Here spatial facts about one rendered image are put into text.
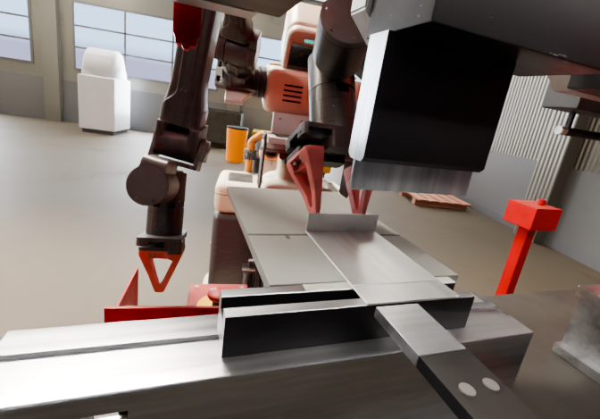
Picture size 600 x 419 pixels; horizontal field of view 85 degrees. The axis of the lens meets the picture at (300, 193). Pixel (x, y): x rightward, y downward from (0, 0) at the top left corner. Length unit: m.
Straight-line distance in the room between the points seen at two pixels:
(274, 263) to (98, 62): 7.49
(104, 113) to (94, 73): 0.75
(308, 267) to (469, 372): 0.13
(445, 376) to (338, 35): 0.28
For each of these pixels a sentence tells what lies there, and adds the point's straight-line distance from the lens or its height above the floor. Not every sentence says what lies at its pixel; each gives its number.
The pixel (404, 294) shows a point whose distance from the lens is 0.27.
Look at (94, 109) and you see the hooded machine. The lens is 7.66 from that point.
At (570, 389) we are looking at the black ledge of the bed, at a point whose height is 0.87.
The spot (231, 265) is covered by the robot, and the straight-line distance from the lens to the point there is 1.36.
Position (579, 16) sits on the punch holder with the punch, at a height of 1.20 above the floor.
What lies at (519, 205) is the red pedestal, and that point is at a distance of 2.10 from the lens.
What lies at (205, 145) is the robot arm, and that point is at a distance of 0.56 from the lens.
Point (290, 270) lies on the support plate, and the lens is 0.27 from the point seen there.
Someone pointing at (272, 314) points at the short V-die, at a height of 1.00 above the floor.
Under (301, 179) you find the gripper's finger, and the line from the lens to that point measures 0.38.
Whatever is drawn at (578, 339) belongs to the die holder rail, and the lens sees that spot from 0.56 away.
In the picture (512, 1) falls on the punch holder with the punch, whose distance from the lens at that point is 0.22.
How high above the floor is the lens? 1.13
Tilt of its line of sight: 15 degrees down
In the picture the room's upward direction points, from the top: 9 degrees clockwise
